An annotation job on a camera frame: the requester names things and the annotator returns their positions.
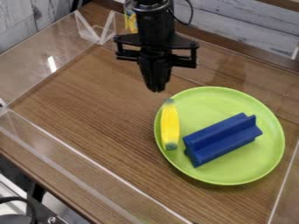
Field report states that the yellow labelled tin can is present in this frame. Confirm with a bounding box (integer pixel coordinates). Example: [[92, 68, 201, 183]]
[[122, 3, 140, 34]]

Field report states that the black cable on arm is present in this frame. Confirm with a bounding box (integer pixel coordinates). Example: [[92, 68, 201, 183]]
[[169, 0, 195, 26]]

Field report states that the black metal table bracket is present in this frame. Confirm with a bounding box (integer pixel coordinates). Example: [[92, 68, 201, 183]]
[[26, 184, 68, 224]]

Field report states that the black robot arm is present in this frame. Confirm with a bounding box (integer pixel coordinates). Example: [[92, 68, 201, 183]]
[[113, 0, 200, 92]]

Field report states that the clear acrylic corner bracket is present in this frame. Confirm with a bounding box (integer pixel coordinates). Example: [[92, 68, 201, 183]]
[[74, 10, 116, 46]]

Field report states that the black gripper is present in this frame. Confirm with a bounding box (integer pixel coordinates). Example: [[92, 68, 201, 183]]
[[113, 33, 200, 92]]

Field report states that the black cable lower left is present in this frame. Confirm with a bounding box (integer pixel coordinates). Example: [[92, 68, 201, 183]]
[[0, 195, 42, 224]]

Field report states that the blue plastic block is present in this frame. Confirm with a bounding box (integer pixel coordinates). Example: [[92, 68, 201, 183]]
[[183, 113, 263, 167]]

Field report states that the yellow toy banana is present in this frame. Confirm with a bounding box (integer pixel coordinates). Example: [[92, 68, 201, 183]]
[[160, 99, 180, 151]]

